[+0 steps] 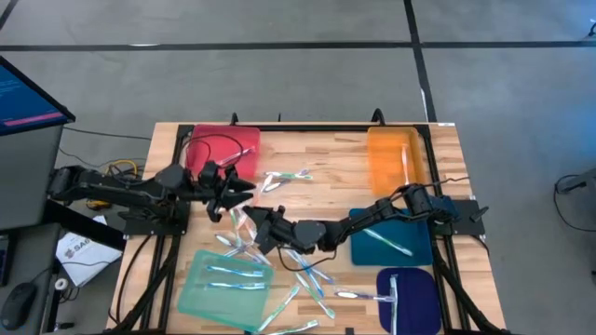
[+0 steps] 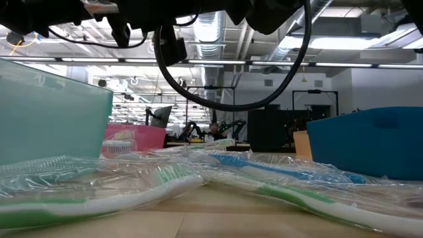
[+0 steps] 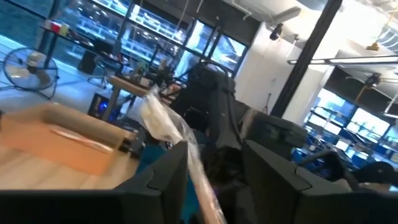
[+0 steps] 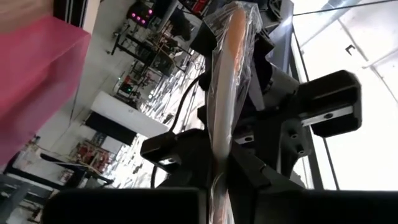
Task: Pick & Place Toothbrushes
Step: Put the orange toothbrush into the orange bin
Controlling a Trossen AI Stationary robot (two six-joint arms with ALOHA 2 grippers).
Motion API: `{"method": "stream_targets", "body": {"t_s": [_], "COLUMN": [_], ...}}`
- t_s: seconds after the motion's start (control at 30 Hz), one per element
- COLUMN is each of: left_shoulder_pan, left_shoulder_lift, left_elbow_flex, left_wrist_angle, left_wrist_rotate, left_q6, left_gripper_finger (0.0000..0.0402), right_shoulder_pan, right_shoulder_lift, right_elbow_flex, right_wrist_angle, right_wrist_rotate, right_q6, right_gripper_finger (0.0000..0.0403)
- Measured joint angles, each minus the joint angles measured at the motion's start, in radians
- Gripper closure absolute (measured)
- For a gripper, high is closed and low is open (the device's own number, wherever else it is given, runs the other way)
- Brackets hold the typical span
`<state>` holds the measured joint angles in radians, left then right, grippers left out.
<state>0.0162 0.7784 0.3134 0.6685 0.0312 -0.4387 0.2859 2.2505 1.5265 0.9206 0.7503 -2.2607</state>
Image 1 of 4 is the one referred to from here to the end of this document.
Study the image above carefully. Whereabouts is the teal blue plastic bin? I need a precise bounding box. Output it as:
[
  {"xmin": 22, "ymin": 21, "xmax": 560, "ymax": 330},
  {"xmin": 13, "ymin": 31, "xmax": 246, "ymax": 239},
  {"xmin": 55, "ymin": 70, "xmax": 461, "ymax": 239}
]
[{"xmin": 348, "ymin": 207, "xmax": 435, "ymax": 267}]

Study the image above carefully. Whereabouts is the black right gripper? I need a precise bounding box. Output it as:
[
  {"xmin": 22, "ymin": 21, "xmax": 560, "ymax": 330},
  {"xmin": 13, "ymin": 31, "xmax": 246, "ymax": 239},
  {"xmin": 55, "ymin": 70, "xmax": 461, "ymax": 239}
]
[{"xmin": 241, "ymin": 205, "xmax": 299, "ymax": 256}]

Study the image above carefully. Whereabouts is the blue toothbrush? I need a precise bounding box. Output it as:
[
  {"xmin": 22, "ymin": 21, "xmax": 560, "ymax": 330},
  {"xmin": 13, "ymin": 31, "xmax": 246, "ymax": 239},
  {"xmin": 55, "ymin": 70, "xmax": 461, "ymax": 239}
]
[
  {"xmin": 285, "ymin": 248, "xmax": 326, "ymax": 299},
  {"xmin": 205, "ymin": 264, "xmax": 265, "ymax": 279},
  {"xmin": 207, "ymin": 281, "xmax": 267, "ymax": 292},
  {"xmin": 297, "ymin": 253, "xmax": 336, "ymax": 286}
]

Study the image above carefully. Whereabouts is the orange toothbrush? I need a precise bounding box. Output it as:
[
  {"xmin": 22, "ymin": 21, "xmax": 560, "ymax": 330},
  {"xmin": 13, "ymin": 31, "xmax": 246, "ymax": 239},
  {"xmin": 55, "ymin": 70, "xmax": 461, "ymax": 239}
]
[
  {"xmin": 236, "ymin": 208, "xmax": 259, "ymax": 243},
  {"xmin": 400, "ymin": 142, "xmax": 411, "ymax": 186},
  {"xmin": 241, "ymin": 246, "xmax": 274, "ymax": 267}
]

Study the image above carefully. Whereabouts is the white printed paper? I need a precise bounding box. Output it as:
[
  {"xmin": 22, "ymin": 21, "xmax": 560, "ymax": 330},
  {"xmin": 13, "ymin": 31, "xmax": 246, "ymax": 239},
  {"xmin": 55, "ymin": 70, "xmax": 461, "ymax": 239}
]
[{"xmin": 55, "ymin": 215, "xmax": 124, "ymax": 288}]

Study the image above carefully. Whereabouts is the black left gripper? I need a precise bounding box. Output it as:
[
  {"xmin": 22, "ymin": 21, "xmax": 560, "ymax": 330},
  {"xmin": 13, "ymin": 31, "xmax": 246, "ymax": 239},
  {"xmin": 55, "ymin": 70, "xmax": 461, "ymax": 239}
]
[{"xmin": 187, "ymin": 160, "xmax": 258, "ymax": 223}]

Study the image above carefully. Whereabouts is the red translucent plastic bin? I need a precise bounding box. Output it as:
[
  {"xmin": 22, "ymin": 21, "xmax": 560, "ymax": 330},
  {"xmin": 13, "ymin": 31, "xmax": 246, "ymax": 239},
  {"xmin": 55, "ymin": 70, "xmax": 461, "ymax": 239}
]
[{"xmin": 185, "ymin": 124, "xmax": 262, "ymax": 182}]

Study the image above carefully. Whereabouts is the green translucent plastic bin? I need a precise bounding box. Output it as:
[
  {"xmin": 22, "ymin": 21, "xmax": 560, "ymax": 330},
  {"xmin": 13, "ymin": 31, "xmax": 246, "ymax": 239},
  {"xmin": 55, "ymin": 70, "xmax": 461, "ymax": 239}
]
[{"xmin": 176, "ymin": 248, "xmax": 277, "ymax": 332}]

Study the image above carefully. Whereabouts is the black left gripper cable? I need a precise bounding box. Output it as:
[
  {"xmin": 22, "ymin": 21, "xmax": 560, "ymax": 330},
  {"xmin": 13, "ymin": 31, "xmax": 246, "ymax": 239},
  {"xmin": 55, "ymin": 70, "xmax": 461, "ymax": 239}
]
[{"xmin": 179, "ymin": 133, "xmax": 246, "ymax": 178}]

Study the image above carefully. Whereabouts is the blue screen monitor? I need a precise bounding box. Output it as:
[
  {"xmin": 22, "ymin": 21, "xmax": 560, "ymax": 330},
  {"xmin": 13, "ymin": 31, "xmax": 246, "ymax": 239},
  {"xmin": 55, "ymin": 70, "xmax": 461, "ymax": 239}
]
[{"xmin": 0, "ymin": 55, "xmax": 76, "ymax": 137}]

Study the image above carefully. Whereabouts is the yellow cable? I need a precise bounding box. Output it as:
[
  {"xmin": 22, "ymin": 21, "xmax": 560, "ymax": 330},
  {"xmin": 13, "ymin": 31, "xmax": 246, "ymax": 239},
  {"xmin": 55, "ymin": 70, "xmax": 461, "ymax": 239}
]
[{"xmin": 86, "ymin": 158, "xmax": 140, "ymax": 209}]

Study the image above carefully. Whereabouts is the orange translucent plastic bin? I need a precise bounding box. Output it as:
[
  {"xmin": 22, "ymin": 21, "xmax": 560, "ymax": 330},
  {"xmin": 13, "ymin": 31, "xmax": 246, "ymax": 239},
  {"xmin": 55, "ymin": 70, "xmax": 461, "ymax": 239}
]
[{"xmin": 366, "ymin": 126, "xmax": 427, "ymax": 196}]

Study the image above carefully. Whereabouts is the black floor cable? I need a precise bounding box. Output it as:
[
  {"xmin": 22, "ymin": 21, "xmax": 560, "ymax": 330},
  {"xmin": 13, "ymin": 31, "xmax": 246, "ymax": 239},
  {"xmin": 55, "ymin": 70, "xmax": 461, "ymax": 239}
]
[
  {"xmin": 552, "ymin": 174, "xmax": 596, "ymax": 234},
  {"xmin": 61, "ymin": 125, "xmax": 154, "ymax": 141}
]

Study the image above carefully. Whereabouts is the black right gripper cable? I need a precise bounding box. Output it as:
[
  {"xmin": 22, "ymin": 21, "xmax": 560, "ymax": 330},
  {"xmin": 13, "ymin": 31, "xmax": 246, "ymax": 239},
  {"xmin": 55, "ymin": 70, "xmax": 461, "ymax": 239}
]
[{"xmin": 277, "ymin": 245, "xmax": 339, "ymax": 274}]

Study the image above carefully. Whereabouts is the navy blue flat tray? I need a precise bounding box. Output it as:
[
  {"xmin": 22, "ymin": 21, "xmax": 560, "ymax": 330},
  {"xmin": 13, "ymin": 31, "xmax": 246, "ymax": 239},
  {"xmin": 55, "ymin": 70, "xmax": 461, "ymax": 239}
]
[{"xmin": 375, "ymin": 267, "xmax": 442, "ymax": 335}]

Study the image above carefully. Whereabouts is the black desk crossbar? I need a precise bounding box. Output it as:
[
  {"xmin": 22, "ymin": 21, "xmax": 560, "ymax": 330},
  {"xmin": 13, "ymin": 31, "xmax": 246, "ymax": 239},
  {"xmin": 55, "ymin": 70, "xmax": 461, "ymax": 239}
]
[{"xmin": 42, "ymin": 199, "xmax": 128, "ymax": 252}]

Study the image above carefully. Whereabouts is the black computer mouse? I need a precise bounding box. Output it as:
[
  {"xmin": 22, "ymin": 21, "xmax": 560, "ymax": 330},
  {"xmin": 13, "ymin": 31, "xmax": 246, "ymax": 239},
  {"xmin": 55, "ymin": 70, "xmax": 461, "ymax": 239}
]
[{"xmin": 0, "ymin": 281, "xmax": 38, "ymax": 331}]

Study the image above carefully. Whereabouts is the grey stand foot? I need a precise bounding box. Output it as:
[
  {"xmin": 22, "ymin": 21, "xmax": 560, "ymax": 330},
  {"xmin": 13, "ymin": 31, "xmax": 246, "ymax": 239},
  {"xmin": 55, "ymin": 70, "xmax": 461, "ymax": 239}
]
[{"xmin": 556, "ymin": 167, "xmax": 596, "ymax": 194}]

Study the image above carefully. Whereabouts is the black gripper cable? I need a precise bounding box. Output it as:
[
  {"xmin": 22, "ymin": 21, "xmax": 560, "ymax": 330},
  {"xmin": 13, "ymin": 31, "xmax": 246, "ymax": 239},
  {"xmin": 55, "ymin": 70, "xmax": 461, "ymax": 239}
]
[
  {"xmin": 179, "ymin": 133, "xmax": 246, "ymax": 178},
  {"xmin": 277, "ymin": 245, "xmax": 339, "ymax": 274}
]

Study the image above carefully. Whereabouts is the thick black cable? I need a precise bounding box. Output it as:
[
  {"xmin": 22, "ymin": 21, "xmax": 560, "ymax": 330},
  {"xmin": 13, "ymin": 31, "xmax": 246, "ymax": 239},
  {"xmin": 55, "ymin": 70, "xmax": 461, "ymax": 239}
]
[{"xmin": 114, "ymin": 232, "xmax": 155, "ymax": 327}]

